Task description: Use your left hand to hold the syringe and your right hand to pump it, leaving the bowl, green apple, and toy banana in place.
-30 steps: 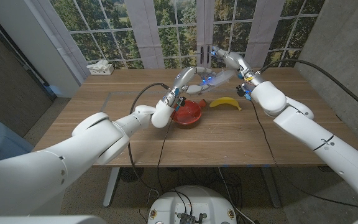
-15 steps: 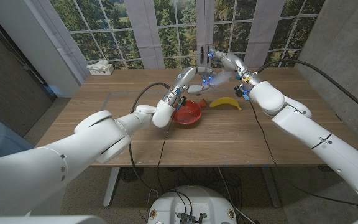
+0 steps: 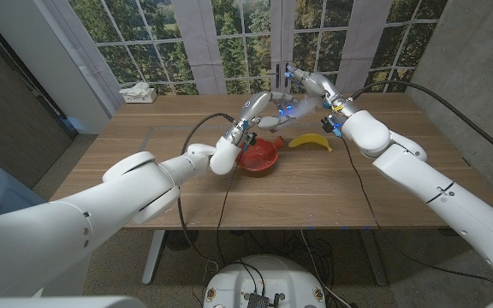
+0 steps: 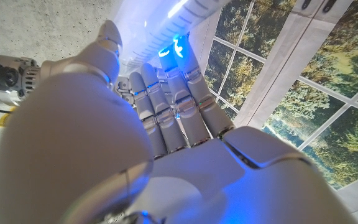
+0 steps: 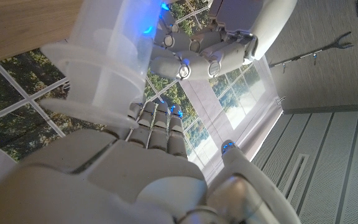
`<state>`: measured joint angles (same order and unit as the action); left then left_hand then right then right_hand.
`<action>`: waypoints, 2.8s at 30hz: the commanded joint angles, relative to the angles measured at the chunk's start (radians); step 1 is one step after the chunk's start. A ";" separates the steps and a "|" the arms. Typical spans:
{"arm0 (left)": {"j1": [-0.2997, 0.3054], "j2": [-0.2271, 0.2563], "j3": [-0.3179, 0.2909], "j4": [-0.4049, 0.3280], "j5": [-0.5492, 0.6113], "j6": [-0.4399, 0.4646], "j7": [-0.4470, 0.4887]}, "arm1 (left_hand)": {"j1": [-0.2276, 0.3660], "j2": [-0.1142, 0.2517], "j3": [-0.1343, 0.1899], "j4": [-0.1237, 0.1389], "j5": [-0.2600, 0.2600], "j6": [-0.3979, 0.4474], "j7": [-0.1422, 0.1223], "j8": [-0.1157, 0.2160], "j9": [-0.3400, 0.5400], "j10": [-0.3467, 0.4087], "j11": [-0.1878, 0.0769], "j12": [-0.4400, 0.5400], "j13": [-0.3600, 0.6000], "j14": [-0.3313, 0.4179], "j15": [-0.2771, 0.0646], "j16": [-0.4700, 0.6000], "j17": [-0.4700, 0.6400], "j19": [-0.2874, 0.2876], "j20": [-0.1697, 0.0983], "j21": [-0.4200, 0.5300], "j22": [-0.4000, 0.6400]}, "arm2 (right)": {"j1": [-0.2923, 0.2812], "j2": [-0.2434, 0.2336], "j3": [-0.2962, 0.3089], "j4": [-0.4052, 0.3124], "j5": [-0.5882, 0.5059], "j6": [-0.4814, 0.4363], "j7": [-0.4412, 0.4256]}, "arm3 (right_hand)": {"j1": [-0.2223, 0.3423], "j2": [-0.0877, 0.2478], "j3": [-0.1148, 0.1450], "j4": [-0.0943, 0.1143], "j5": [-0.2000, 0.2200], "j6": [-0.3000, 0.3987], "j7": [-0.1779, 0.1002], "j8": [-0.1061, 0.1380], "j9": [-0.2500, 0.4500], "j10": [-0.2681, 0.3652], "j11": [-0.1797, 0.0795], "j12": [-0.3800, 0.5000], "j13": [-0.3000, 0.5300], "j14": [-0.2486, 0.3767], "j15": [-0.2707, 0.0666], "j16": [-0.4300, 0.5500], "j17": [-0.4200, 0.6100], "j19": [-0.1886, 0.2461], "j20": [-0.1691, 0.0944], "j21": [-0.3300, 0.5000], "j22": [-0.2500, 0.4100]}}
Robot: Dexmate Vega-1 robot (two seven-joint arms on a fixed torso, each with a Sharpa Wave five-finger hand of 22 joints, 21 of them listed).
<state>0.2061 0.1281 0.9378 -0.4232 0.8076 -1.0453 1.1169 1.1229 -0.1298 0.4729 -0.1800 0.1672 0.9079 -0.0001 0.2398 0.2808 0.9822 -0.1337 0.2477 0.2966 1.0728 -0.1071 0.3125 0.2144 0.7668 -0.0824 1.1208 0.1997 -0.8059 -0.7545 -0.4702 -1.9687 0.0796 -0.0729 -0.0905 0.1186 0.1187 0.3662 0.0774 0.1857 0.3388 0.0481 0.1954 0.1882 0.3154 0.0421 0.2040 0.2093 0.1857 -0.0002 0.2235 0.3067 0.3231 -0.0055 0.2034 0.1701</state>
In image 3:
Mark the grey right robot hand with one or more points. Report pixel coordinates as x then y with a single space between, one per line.
321 87

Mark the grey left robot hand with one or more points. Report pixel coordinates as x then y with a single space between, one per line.
255 107

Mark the large clear plastic syringe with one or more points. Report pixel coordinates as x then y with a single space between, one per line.
304 109

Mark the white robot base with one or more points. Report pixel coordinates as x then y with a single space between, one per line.
263 278

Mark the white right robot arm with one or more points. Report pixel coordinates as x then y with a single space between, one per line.
422 179

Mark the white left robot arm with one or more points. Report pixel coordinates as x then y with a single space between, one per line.
101 214

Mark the red bowl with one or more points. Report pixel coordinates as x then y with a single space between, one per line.
260 157

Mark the yellow toy banana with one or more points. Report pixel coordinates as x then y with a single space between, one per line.
310 139

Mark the printed window forest backdrop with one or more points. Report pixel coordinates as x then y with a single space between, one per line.
212 43

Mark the white tissue box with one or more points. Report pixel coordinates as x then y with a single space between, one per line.
141 96

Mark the black round disc object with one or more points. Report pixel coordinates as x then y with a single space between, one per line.
181 240

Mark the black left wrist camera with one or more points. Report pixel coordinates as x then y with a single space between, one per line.
250 140

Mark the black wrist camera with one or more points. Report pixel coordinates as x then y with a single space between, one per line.
328 124
250 140

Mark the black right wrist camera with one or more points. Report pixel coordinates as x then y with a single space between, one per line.
328 124

